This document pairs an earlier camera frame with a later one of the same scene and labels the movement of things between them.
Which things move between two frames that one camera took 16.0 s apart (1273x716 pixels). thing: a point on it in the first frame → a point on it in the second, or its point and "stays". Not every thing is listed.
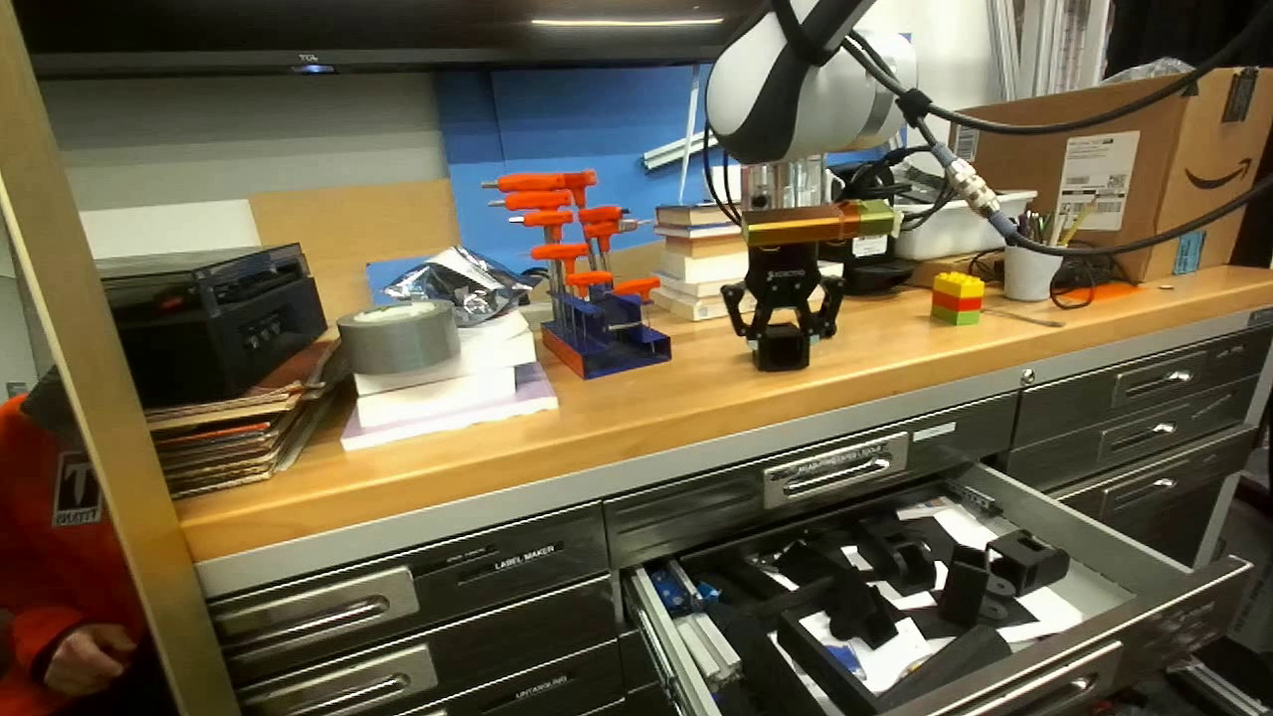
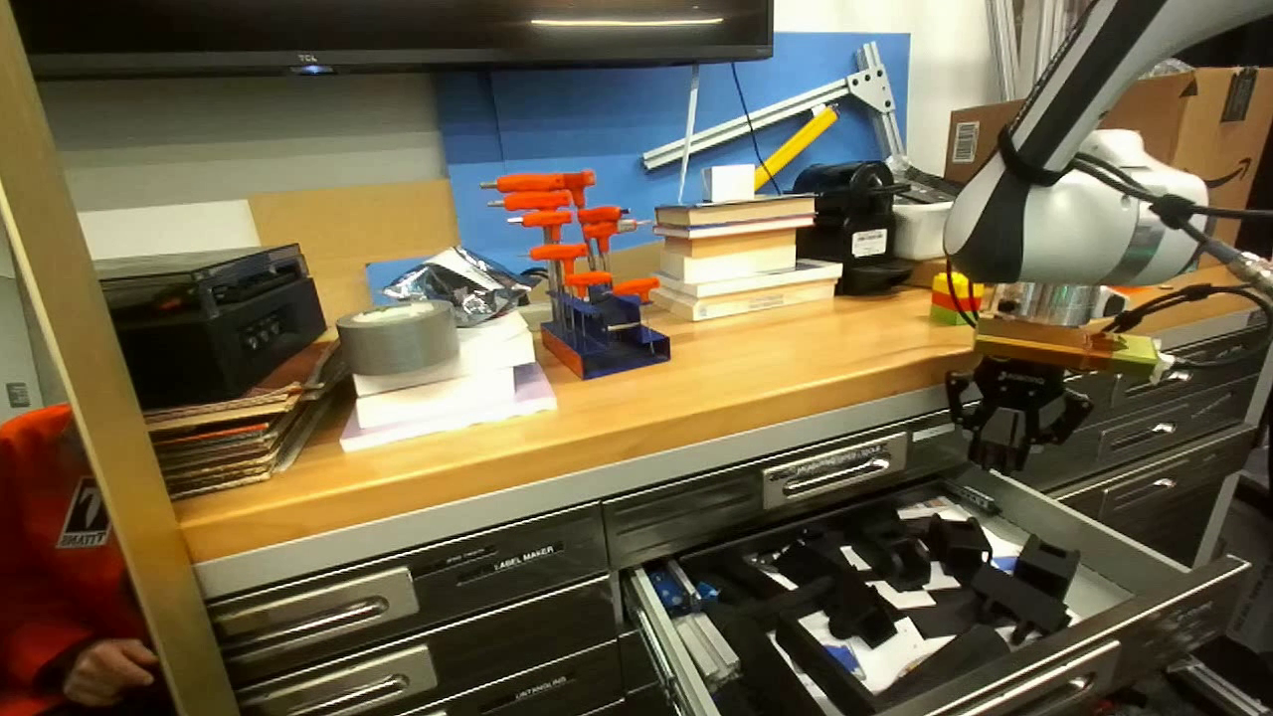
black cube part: x=781 y=349 → x=1049 y=567
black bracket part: x=963 y=587 → x=1020 y=602
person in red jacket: x=73 y=630 stays
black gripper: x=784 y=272 → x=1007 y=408
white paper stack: x=495 y=374 stays
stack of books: x=700 y=261 stays
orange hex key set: x=600 y=323 stays
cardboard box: x=1149 y=171 stays
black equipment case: x=215 y=320 stays
